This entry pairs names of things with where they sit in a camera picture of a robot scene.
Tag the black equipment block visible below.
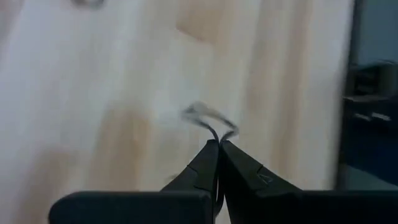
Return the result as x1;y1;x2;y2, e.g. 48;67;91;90
338;60;398;187

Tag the black aluminium table frame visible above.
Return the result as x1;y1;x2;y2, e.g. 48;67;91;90
334;0;363;191

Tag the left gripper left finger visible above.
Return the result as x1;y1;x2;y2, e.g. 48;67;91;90
48;139;220;224

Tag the black rubber band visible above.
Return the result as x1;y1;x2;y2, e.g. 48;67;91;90
181;101;240;144

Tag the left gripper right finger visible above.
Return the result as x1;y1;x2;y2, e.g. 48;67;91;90
220;140;398;224

